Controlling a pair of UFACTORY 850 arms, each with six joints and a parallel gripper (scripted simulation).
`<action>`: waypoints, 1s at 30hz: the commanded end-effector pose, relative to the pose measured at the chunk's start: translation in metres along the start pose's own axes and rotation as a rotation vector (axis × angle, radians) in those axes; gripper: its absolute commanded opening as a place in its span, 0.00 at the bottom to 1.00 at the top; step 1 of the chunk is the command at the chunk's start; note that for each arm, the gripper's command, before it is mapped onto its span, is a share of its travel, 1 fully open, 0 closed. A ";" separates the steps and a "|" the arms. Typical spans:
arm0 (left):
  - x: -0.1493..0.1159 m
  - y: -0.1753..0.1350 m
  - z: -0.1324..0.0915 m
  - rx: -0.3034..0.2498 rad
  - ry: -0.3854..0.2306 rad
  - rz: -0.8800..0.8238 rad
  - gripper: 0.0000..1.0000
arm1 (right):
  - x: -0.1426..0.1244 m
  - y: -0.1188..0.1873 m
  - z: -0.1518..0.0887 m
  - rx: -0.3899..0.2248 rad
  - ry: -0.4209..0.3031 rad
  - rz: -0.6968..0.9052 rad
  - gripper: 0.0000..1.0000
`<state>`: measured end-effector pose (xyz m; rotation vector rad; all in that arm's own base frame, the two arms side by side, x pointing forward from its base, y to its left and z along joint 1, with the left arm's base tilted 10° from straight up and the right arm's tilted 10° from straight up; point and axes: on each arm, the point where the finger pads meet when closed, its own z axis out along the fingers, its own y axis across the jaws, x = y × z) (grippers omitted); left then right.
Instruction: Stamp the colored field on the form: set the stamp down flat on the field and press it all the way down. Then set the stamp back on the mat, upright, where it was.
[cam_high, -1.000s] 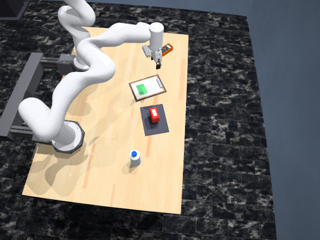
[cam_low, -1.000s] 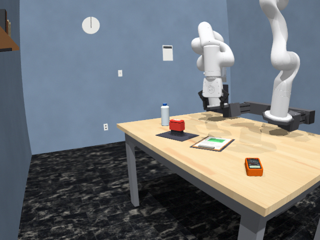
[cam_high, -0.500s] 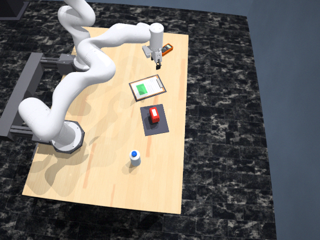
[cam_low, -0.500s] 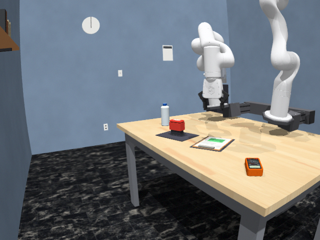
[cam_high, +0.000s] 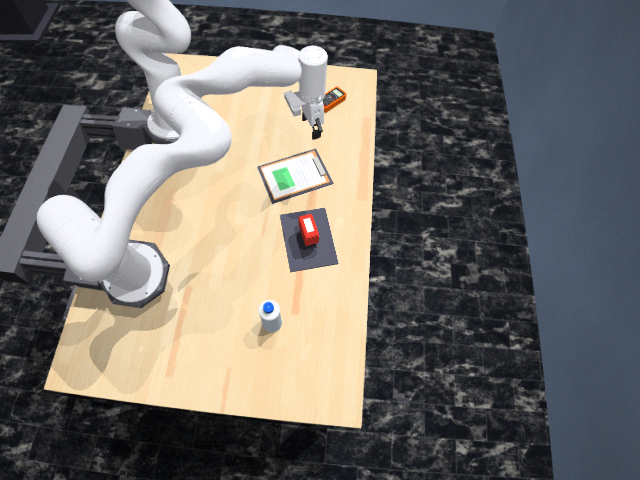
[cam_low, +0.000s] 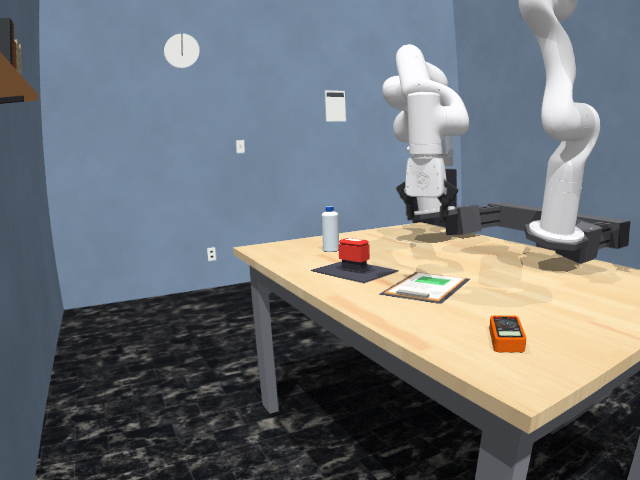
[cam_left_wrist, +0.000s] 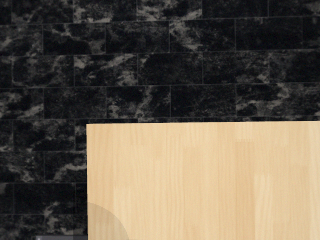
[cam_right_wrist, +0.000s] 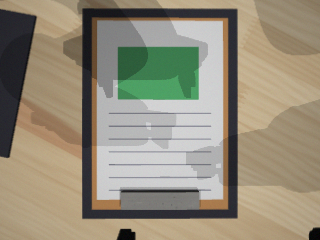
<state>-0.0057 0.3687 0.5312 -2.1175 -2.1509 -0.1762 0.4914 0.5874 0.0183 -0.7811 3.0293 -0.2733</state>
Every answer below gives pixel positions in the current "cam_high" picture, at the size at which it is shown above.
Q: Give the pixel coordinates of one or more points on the dark grey flat mat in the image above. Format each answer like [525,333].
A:
[298,257]

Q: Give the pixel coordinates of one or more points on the dark clipboard with form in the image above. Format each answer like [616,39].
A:
[294,175]

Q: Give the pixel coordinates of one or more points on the orange multimeter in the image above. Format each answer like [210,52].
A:
[333,98]

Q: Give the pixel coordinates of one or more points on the white bottle with blue cap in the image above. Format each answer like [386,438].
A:
[271,315]

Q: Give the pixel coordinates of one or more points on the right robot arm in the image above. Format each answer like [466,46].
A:
[94,249]

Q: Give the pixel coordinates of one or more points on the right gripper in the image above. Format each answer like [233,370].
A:
[314,112]

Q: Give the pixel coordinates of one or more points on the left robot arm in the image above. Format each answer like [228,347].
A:
[146,44]

